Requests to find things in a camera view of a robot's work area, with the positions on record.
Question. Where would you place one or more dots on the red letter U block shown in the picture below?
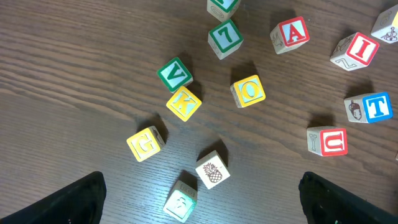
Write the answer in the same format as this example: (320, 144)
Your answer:
(327, 141)

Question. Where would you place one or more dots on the red letter A block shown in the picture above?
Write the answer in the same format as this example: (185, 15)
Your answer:
(289, 35)

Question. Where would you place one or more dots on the yellow letter O block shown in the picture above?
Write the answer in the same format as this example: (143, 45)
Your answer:
(248, 91)

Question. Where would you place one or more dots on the green number 7 block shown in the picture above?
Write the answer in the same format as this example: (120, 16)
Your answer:
(225, 39)

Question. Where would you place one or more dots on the yellow letter G block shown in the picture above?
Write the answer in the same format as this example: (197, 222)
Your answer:
(145, 143)

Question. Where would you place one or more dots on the yellow block back row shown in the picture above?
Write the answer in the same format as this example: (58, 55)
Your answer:
(385, 27)

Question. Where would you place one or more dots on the yellow letter K block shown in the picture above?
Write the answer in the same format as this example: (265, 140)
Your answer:
(183, 103)

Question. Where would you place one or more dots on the blue letter T block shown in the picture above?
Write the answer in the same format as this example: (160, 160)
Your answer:
(368, 108)

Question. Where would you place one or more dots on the green letter P block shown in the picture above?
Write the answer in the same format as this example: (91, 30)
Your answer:
(222, 9)

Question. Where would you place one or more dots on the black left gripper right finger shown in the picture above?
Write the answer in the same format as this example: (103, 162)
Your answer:
(325, 202)

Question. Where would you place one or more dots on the red letter I block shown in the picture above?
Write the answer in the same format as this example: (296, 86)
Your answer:
(354, 52)

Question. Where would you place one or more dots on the green letter V block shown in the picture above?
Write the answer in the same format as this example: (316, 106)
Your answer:
(174, 74)

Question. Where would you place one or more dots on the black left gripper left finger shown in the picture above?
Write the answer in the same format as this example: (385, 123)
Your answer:
(80, 202)

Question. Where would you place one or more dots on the pineapple B wooden block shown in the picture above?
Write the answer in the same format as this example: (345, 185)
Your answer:
(212, 170)

